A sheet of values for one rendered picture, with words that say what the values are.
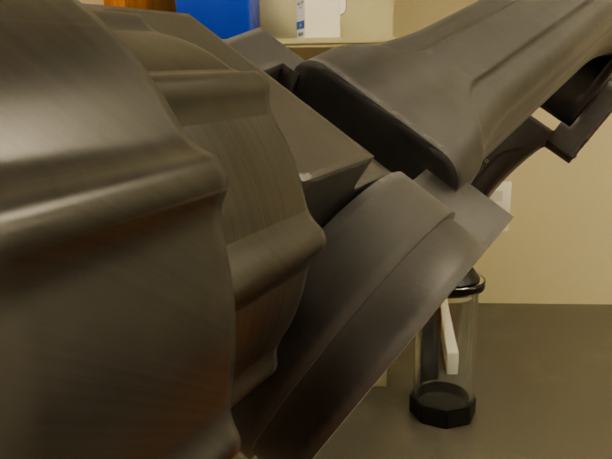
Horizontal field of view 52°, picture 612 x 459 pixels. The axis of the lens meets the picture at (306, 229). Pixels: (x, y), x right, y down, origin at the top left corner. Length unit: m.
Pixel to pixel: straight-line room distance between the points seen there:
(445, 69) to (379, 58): 0.03
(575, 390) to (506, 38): 0.96
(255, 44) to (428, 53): 0.06
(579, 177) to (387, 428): 0.77
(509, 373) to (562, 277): 0.43
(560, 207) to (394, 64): 1.33
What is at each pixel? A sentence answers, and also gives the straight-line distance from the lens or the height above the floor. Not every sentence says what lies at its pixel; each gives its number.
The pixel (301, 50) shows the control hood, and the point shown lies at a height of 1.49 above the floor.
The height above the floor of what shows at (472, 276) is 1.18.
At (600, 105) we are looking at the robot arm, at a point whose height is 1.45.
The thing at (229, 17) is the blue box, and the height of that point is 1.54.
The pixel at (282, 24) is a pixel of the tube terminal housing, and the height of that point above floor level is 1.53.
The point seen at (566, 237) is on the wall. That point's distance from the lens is 1.54.
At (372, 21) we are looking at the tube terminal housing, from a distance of 0.98.
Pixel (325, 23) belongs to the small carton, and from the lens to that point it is 0.90.
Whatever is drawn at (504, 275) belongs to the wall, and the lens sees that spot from 1.54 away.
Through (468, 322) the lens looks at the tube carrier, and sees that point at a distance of 0.96.
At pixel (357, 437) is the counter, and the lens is 0.99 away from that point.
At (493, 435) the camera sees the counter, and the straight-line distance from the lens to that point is 1.02.
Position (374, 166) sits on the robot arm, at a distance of 0.15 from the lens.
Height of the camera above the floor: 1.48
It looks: 15 degrees down
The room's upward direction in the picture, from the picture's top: 1 degrees counter-clockwise
